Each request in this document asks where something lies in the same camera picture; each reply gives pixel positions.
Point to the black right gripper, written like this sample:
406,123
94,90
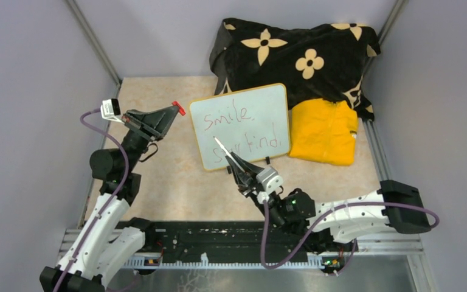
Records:
246,177

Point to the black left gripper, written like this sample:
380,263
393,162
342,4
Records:
152,125

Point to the red marker cap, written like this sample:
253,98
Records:
181,109

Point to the red capped marker pen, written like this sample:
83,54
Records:
227,152

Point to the whiteboard with yellow rim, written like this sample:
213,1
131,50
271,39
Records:
253,123

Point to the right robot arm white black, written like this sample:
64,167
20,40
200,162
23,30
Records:
393,205

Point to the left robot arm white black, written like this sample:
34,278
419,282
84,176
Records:
94,259

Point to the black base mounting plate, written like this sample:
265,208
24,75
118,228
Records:
230,242

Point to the folded yellow garment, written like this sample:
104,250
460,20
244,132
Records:
324,132

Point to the black blanket with beige flowers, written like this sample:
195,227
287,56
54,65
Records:
324,62

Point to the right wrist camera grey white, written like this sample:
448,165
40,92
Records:
270,180

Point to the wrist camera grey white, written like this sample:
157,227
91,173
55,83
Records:
270,180
110,110

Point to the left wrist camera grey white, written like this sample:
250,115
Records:
110,110

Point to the aluminium corner post left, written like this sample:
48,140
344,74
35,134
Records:
92,38

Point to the aluminium corner post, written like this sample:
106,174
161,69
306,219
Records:
92,38
394,14

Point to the aluminium side rail right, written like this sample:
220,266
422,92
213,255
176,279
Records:
380,160

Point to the aluminium frame rail front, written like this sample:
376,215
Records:
384,244

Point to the aluminium corner post right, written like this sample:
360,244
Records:
394,14

